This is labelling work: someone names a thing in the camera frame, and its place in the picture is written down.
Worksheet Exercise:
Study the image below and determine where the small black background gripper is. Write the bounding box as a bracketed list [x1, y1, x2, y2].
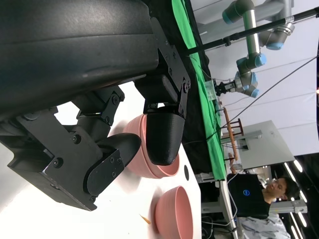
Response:
[214, 81, 236, 97]

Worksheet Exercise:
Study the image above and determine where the seated person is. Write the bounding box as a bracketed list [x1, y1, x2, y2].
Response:
[259, 175, 300, 239]

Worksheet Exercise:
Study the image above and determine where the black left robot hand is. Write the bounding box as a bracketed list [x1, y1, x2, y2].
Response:
[0, 0, 191, 212]

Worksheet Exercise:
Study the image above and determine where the brown wooden rack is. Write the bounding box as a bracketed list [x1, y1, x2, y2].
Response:
[221, 107, 244, 161]

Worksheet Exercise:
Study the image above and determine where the black boom pole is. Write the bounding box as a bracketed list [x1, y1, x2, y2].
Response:
[186, 7, 319, 54]

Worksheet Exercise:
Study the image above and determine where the pink bowl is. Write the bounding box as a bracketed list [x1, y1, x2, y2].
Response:
[123, 114, 154, 179]
[154, 185, 194, 239]
[141, 114, 180, 180]

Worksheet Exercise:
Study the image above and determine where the aluminium profile bar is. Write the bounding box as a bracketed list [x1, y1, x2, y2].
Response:
[269, 200, 308, 215]

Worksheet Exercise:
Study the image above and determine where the grey flat panel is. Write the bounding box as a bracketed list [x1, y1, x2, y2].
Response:
[236, 120, 295, 171]

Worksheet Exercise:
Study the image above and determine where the black laptop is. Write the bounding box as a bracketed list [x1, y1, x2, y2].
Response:
[228, 173, 265, 217]

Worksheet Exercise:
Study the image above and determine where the green cloth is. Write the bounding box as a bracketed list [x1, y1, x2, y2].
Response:
[171, 0, 226, 181]

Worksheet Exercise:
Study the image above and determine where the orange sliver mark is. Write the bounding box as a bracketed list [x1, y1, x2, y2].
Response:
[139, 213, 152, 225]

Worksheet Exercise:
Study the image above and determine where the clear plastic box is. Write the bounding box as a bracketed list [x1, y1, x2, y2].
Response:
[205, 79, 216, 100]

